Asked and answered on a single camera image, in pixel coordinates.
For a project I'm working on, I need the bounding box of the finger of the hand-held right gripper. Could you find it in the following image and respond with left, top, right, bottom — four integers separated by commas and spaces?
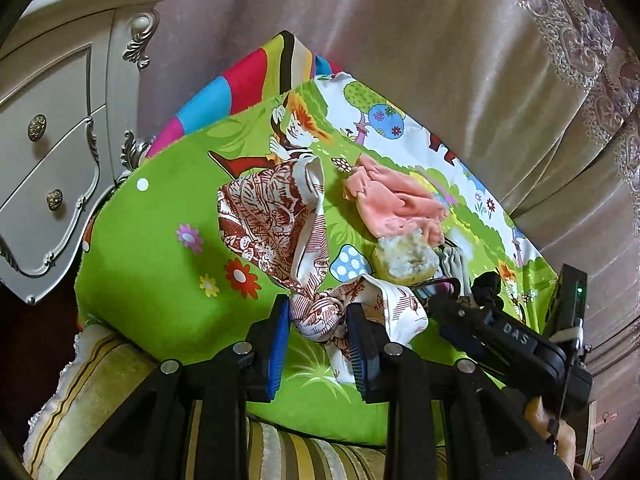
440, 325, 488, 362
427, 292, 493, 332

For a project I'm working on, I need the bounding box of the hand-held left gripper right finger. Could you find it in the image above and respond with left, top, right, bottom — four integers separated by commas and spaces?
345, 302, 571, 480

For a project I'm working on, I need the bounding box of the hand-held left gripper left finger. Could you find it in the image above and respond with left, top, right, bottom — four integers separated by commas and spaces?
60, 294, 292, 480

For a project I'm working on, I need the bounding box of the pink cloth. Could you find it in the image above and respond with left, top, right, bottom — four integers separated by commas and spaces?
341, 154, 450, 243

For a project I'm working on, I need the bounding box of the brown white patterned scarf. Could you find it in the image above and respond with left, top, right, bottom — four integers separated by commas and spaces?
216, 155, 430, 385

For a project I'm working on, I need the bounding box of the person's right hand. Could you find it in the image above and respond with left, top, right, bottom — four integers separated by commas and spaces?
524, 394, 576, 468

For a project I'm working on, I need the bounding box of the grey cloth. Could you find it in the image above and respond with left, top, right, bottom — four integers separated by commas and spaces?
434, 241, 473, 295

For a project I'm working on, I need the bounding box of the yellow fluffy cloth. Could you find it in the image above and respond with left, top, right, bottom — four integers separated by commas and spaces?
371, 230, 441, 282

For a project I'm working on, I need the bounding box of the green cartoon printed blanket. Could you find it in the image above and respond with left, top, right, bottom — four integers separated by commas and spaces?
74, 74, 561, 448

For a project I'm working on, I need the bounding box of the striped velvet cushion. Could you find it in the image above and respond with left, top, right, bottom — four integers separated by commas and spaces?
22, 324, 451, 480

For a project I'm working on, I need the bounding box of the beige satin curtain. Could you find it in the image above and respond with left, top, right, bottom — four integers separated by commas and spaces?
30, 0, 640, 361

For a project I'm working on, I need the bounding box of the lace trimmed curtain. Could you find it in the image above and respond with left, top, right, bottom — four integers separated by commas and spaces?
442, 0, 640, 241

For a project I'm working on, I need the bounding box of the white ornate dresser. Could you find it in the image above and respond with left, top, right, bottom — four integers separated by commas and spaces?
0, 0, 186, 306

